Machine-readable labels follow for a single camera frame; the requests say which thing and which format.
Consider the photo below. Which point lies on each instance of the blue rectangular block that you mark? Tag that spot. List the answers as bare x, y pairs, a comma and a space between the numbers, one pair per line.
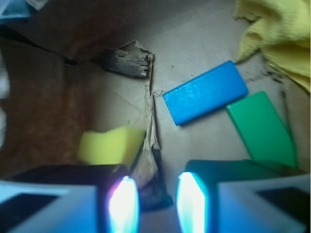
205, 93

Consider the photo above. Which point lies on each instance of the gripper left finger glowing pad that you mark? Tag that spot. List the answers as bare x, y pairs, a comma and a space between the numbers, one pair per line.
70, 199

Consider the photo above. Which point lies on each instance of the yellow green sponge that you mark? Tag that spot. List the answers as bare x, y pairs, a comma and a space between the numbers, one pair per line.
117, 146

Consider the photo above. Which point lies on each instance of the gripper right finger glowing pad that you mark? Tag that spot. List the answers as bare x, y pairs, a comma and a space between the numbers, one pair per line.
243, 196

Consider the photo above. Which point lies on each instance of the yellow microfiber cloth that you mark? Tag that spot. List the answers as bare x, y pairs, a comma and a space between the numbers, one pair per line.
281, 31

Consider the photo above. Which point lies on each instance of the green rectangular block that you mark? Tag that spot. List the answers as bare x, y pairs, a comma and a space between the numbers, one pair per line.
262, 130

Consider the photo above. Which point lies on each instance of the brown paper bag tray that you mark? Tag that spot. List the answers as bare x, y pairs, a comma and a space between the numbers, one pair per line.
51, 91

